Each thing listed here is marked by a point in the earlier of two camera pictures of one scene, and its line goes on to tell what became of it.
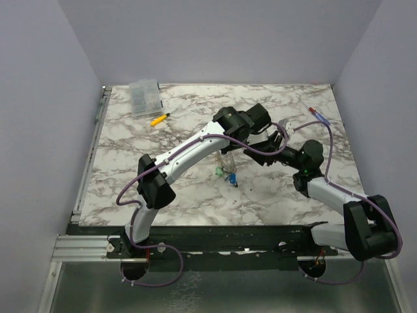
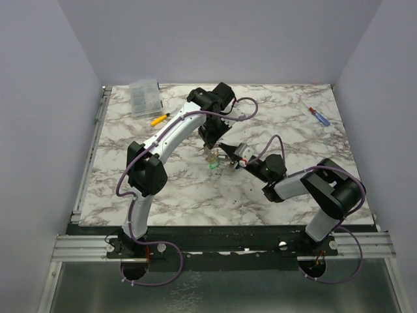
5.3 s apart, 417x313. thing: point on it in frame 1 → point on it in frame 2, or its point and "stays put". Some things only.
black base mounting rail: x=212 y=246 stays put
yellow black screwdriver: x=159 y=119 stays put
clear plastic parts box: x=145 y=97 stays put
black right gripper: x=266 y=157 → x=234 y=156
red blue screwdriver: x=318 y=115 stays put
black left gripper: x=229 y=147 → x=208 y=139
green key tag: x=219 y=173 → x=214 y=165
